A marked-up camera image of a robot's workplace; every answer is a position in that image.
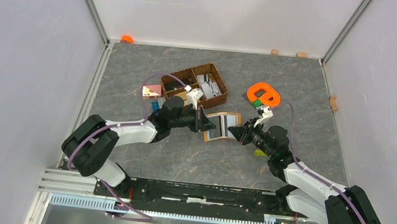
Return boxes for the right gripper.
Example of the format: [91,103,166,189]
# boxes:
[226,114,279,158]

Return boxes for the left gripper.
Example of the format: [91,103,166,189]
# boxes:
[168,100,218,134]

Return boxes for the yellow leather card holder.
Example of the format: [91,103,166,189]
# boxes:
[203,112,242,142]

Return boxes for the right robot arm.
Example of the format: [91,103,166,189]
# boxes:
[228,119,381,224]

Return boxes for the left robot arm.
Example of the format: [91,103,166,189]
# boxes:
[61,96,216,197]

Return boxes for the gold VIP cards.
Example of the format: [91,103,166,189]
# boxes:
[174,91,188,106]

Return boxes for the silver cards pile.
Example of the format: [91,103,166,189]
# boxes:
[196,74,221,99]

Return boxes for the black cards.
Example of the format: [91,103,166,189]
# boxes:
[164,78,193,91]

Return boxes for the pink card box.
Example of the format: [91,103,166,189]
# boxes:
[142,84,163,99]

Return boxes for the pink and green brick stack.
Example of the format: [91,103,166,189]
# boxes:
[254,149,266,157]

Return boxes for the green toy brick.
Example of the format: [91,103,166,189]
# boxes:
[252,99,263,107]

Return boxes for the brown woven basket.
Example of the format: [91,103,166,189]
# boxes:
[161,63,228,109]

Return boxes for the blue toy brick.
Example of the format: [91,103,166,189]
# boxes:
[151,97,166,111]

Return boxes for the wooden block left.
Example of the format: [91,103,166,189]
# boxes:
[270,49,279,56]

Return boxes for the wooden block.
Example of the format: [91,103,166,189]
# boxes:
[296,52,308,58]
[270,49,279,56]

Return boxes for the wooden block right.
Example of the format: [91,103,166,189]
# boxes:
[296,52,308,58]

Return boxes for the orange tape roll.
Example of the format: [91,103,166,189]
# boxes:
[120,35,133,44]

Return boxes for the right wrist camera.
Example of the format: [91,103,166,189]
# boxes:
[254,105,273,127]

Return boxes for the orange plastic ring toy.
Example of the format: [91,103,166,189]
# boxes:
[246,82,281,107]

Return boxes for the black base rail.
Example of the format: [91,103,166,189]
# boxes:
[113,178,297,222]

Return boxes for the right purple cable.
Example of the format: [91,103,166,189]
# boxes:
[256,100,389,224]

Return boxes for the purple cable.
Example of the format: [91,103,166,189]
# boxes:
[61,64,188,224]
[256,100,389,224]

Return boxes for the wooden clip on wall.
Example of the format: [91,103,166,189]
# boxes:
[329,95,339,112]

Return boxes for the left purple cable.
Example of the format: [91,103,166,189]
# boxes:
[61,64,188,224]

